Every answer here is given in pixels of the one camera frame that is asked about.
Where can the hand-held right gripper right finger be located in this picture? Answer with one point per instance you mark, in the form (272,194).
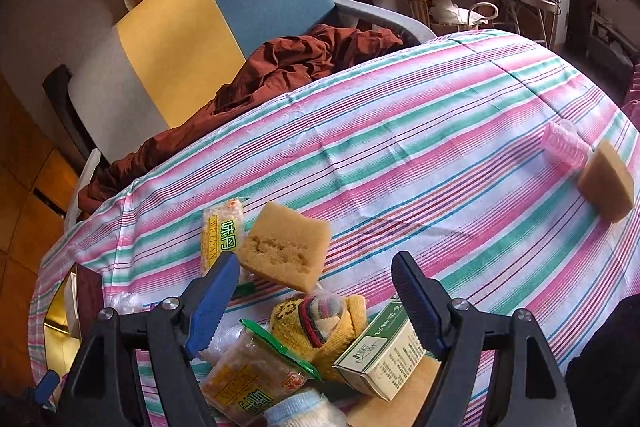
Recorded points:
(417,302)

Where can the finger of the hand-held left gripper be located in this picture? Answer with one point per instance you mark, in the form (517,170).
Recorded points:
(47,386)

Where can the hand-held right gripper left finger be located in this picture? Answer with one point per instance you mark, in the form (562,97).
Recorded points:
(212,307)

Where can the yellow sock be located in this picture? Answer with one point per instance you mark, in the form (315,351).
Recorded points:
(327,332)

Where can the dark red gift box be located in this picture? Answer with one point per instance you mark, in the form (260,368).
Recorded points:
(90,292)

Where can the green and white carton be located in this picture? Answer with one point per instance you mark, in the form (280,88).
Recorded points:
(380,357)

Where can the yellow label snack packet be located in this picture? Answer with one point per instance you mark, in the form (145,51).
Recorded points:
(222,232)

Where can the orange snack packet green edge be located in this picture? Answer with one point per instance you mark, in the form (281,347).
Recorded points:
(250,377)

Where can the thick square tan sponge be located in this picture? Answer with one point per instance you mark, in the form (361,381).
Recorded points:
(285,247)

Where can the blue and white sock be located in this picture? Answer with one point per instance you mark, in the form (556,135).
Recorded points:
(300,412)

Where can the pink green striped bedsheet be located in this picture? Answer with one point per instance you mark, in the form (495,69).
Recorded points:
(400,157)

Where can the wooden cabinet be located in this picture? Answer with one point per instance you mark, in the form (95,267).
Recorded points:
(25,207)

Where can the dark cloth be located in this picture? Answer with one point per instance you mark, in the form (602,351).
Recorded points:
(607,367)

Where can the pink hair roller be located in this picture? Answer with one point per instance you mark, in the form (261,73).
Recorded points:
(567,146)

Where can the wedge-shaped tan sponge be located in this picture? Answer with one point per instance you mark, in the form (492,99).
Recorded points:
(607,187)

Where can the red-brown blanket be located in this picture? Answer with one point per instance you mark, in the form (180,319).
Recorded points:
(280,72)

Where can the white plastic bag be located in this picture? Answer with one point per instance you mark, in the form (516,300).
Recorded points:
(450,14)

